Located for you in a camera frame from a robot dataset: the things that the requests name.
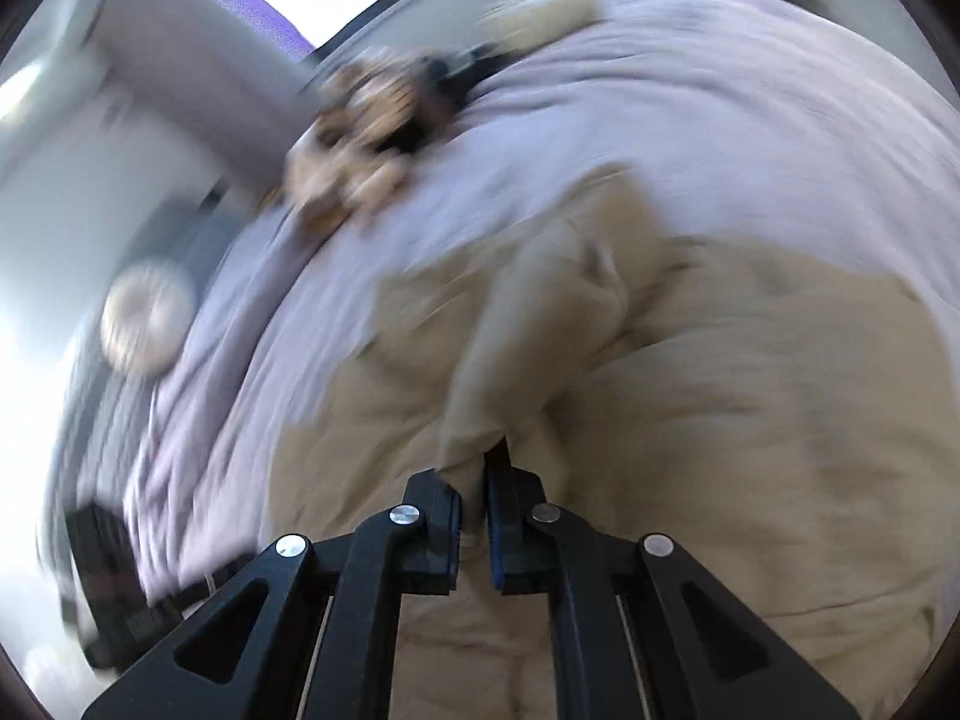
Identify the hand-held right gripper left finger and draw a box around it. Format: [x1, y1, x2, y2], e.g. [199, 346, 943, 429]
[81, 469, 461, 720]

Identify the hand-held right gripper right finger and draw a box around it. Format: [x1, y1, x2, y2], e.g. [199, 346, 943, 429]
[486, 438, 861, 720]

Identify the beige puffer jacket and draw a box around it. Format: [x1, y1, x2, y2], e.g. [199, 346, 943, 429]
[266, 165, 955, 720]

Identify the black box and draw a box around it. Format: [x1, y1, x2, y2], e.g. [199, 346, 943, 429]
[64, 502, 256, 672]

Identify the white round cushion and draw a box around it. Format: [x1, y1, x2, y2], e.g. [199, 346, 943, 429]
[101, 261, 197, 376]

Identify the brown and cream plush toy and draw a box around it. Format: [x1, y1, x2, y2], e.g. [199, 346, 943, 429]
[281, 49, 470, 237]

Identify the lavender fleece blanket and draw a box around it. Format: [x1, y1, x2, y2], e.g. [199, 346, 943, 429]
[120, 0, 955, 608]

